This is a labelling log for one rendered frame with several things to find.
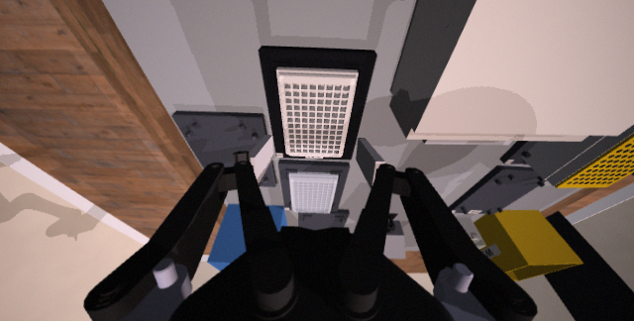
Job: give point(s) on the blue open-top bin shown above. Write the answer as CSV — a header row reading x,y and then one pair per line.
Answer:
x,y
229,243

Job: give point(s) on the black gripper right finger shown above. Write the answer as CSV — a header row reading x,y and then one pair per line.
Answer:
x,y
466,281

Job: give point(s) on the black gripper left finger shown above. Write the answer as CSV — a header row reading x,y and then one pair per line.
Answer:
x,y
152,282

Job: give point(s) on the yellow open-top bin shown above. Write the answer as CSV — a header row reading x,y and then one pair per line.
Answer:
x,y
523,244

